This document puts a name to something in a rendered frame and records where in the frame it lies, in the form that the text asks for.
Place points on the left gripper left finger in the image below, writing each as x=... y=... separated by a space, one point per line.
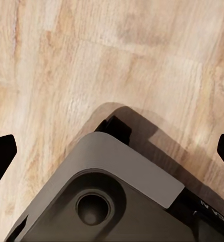
x=8 y=150

